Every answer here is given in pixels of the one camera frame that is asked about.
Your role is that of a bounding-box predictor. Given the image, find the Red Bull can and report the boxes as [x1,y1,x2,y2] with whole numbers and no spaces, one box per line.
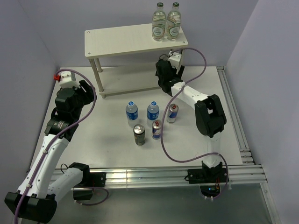
[166,104,178,123]
[151,119,162,140]

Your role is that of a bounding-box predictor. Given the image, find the blue-label water bottle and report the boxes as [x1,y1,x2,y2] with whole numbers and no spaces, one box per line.
[147,101,159,126]
[126,101,139,128]

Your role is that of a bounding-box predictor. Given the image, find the dark coffee can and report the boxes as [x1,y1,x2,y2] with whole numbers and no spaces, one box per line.
[158,54,169,61]
[133,124,145,146]

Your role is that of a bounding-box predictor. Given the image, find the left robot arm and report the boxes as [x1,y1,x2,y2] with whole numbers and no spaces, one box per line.
[4,80,97,224]

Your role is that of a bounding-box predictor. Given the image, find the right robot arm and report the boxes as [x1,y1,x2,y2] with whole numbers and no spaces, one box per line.
[156,59,229,182]

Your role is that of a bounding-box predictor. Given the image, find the white two-tier shelf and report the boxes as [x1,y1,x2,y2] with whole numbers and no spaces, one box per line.
[85,23,188,98]

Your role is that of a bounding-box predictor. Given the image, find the left green-cap glass bottle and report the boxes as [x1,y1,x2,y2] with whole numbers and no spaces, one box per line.
[151,2,166,41]

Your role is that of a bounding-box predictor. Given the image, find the green-cap glass bottle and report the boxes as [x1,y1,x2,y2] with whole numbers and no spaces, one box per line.
[166,2,182,41]
[151,2,166,41]

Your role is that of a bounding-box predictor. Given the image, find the right green-cap glass bottle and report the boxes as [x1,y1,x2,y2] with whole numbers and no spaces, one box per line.
[166,2,182,41]

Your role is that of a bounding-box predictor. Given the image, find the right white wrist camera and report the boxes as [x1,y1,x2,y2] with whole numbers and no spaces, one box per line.
[168,51,182,71]

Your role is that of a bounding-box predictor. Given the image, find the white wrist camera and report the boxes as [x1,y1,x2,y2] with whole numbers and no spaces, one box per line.
[54,71,79,89]
[168,51,182,71]

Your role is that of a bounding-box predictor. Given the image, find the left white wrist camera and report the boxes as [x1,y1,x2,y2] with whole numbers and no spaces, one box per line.
[54,71,79,89]

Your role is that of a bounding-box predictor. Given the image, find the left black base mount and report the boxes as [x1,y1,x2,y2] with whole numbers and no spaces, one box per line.
[60,162,109,206]

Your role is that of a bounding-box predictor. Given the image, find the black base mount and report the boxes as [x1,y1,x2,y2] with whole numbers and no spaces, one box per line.
[60,162,109,206]
[184,163,229,201]

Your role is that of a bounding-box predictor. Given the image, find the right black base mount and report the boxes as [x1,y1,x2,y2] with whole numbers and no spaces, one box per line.
[184,163,229,201]

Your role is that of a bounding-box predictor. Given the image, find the aluminium right side rail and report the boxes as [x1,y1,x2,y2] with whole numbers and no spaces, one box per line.
[216,66,263,169]

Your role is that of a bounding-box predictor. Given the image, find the aluminium rail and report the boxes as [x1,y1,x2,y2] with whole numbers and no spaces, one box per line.
[216,66,263,169]
[90,165,268,189]

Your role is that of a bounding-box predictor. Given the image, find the aluminium front rail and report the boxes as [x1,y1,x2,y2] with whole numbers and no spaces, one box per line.
[90,165,268,189]

